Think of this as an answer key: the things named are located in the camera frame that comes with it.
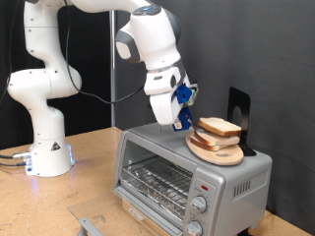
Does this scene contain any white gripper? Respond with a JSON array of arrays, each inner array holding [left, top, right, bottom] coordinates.
[[144, 64, 190, 131]]

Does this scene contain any metal spatula with blue block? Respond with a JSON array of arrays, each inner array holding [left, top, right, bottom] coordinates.
[[172, 107, 201, 132]]

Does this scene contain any glass oven door with handle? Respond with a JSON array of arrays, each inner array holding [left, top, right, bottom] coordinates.
[[67, 187, 175, 236]]

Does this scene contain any aluminium foil oven tray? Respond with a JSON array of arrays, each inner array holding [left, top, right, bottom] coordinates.
[[121, 163, 190, 220]]

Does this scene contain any silver toaster oven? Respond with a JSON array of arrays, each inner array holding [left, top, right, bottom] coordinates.
[[112, 119, 274, 236]]

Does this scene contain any silver oven knob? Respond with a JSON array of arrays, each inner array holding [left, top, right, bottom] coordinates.
[[185, 220, 205, 236], [190, 196, 209, 214]]

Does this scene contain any wooden riser under oven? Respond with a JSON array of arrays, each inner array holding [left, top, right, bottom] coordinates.
[[121, 200, 173, 236]]

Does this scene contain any round wooden cutting board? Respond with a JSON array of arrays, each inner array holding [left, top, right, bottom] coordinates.
[[185, 131, 245, 166]]

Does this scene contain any black metal bookend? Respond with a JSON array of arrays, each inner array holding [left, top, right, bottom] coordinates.
[[226, 87, 258, 157]]

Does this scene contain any vertical metal pole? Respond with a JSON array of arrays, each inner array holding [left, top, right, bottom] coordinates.
[[108, 9, 117, 128]]

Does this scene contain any dark grey backdrop curtain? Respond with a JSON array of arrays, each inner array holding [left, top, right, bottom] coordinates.
[[114, 0, 315, 235]]

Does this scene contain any black backdrop curtain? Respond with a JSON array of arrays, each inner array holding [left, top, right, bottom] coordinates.
[[0, 0, 112, 150]]

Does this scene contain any white wrist camera blue mount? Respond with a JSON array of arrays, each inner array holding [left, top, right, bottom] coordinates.
[[174, 82, 200, 108]]

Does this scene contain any metal oven wire rack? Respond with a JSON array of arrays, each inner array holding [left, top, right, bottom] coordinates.
[[121, 156, 194, 217]]

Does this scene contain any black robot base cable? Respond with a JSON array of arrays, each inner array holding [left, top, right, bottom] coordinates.
[[0, 160, 29, 168], [0, 150, 32, 160]]

